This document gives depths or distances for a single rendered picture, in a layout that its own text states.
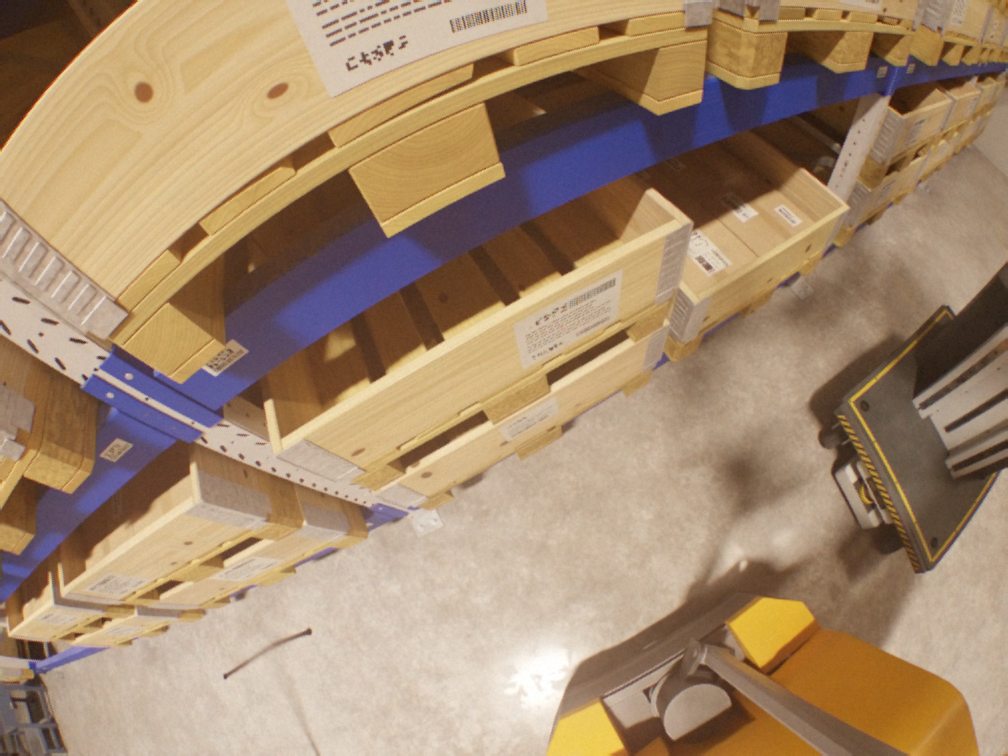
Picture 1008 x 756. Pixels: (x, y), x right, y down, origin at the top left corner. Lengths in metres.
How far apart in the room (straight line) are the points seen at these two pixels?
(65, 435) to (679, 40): 0.96
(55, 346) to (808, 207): 1.96
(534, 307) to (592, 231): 0.40
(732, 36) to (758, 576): 1.50
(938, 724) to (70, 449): 1.44
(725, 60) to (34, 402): 1.12
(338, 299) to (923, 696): 1.20
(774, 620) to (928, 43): 1.73
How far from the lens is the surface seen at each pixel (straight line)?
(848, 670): 1.08
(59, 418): 0.73
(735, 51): 0.70
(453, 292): 0.93
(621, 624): 1.49
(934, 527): 1.66
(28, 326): 0.62
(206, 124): 0.38
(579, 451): 1.51
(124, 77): 0.38
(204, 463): 0.89
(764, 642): 1.24
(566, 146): 0.58
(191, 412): 0.71
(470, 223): 0.56
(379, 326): 0.96
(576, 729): 1.23
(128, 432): 0.76
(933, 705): 0.97
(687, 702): 1.12
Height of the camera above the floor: 1.46
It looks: 62 degrees down
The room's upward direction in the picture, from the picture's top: 25 degrees counter-clockwise
